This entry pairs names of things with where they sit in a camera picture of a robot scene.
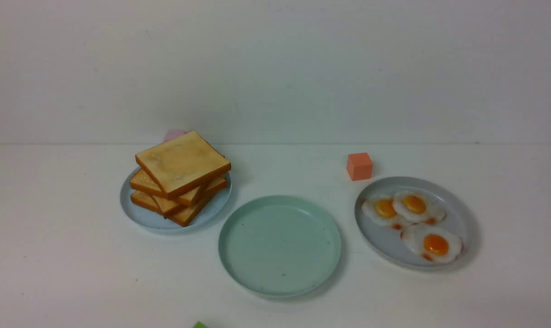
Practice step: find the light blue bread plate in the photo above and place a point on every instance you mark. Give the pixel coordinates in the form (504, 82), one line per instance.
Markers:
(155, 223)

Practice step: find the pink cube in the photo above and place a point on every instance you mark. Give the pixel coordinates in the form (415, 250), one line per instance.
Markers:
(173, 134)

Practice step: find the green block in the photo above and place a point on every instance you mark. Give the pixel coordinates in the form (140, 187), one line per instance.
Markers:
(200, 325)

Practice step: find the grey egg plate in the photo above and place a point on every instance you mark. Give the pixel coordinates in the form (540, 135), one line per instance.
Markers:
(386, 242)

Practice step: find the toast slice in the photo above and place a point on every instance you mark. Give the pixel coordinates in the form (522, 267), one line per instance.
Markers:
(190, 198)
(183, 218)
(181, 164)
(143, 182)

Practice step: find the green center plate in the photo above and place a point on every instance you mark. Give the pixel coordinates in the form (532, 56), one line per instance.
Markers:
(280, 246)

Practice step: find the orange cube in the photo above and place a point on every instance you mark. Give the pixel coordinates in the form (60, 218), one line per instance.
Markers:
(359, 166)

